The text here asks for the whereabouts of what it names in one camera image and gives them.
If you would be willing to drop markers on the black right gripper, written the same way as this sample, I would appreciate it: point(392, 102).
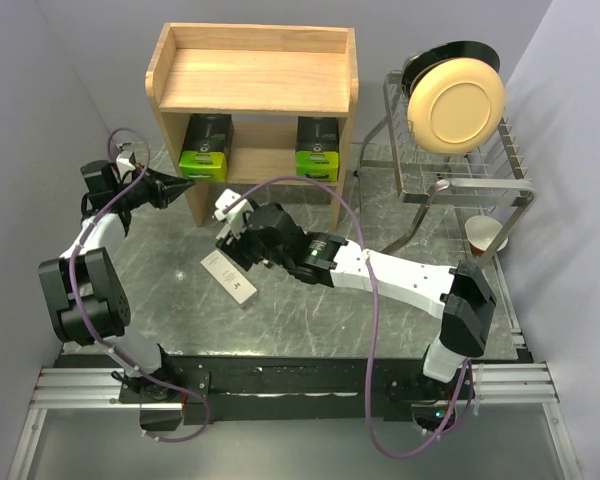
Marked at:
point(234, 248)

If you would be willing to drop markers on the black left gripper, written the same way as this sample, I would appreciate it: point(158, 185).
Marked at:
point(164, 188)

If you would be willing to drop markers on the white Harry's razor box front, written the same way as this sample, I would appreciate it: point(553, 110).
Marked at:
point(241, 290)

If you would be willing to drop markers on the black green razor box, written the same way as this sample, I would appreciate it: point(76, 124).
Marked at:
point(317, 148)
point(206, 147)

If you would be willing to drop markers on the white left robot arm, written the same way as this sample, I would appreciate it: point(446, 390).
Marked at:
point(83, 293)

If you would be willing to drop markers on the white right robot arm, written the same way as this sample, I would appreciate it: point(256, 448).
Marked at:
point(459, 296)

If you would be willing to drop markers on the red and white paper cup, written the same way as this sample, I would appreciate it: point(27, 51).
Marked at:
point(480, 232)

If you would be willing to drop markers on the beige round plate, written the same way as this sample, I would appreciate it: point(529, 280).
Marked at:
point(456, 106)

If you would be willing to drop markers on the black round plate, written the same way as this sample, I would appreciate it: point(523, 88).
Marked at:
point(416, 67)

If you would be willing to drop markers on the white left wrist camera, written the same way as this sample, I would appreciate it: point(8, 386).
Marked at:
point(125, 160)

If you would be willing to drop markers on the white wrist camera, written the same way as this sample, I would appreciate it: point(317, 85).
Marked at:
point(232, 211)
point(125, 160)

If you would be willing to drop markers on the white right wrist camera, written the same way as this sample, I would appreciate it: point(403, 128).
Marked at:
point(232, 211)

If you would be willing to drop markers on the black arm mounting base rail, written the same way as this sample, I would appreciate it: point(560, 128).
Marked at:
point(277, 388)

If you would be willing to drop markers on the aluminium frame rail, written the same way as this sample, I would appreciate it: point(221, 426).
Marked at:
point(93, 388)

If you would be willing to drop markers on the metal wire dish rack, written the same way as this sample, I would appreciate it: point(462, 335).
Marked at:
point(440, 192)

